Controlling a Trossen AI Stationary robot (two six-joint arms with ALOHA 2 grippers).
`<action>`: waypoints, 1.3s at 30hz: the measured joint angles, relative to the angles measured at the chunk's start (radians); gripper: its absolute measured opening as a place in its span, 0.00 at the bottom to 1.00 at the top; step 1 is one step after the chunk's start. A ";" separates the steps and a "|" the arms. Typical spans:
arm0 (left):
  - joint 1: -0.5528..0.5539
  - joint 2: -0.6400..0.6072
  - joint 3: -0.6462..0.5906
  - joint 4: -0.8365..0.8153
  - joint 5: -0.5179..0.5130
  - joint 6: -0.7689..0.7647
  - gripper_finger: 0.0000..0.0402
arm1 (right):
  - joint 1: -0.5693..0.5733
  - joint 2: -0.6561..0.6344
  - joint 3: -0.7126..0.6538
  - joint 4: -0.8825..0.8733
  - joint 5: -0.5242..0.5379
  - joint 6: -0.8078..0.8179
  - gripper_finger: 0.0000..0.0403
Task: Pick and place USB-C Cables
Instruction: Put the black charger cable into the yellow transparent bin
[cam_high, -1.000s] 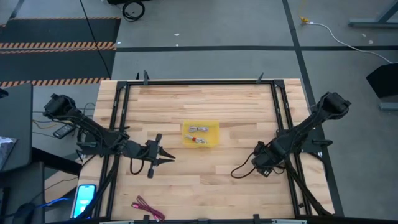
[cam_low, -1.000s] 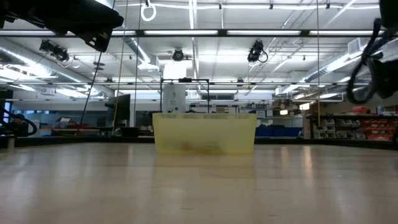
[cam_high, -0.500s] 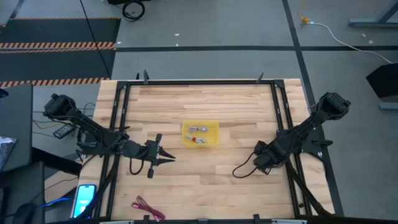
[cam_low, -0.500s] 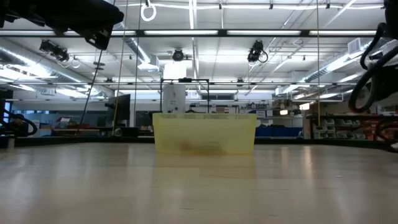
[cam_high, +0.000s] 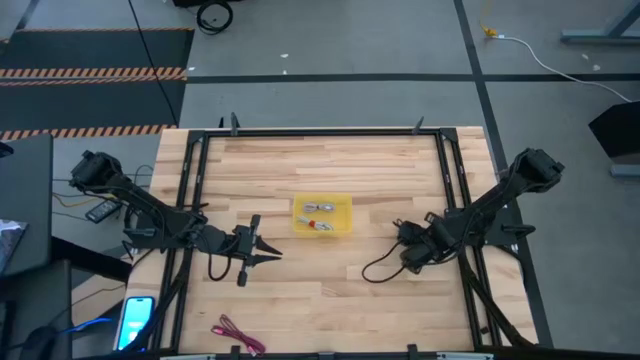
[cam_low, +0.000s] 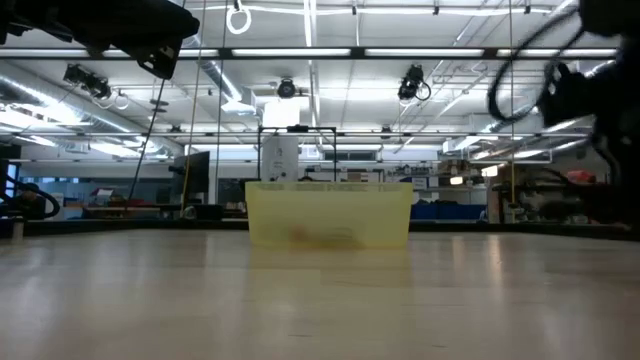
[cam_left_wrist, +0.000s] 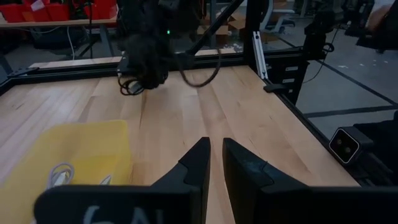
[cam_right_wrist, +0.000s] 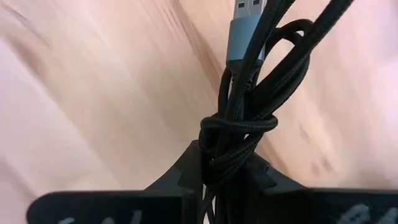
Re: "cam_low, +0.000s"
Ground white cylindrical tank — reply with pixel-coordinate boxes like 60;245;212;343
260;135;301;183

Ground black monitor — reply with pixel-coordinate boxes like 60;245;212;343
168;150;212;206

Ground black ceiling camera with cable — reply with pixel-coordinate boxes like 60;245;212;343
62;63;130;112
397;63;432;103

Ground blue storage bins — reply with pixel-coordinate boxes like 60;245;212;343
410;201;489;222

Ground black right camera cable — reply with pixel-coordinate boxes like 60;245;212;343
486;9;587;124

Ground black aluminium table frame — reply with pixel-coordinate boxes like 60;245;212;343
0;217;640;241

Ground black curved cable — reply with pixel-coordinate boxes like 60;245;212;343
0;174;62;221

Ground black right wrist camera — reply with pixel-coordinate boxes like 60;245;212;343
538;62;599;127

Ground black overhead light bar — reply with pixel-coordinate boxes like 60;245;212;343
0;46;621;62

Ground round black overhead camera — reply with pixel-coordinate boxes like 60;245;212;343
276;77;298;100

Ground translucent yellow plastic bin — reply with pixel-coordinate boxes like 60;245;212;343
244;180;415;250

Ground black hanging cable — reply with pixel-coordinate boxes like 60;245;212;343
126;78;167;200

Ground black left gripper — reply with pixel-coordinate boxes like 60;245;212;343
74;0;201;80

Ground black frame stand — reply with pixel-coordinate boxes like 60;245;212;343
256;124;340;184

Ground white looped hanging cable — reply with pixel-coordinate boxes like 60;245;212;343
225;0;253;36

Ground shelf with orange boxes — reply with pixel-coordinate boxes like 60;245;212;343
491;167;617;227

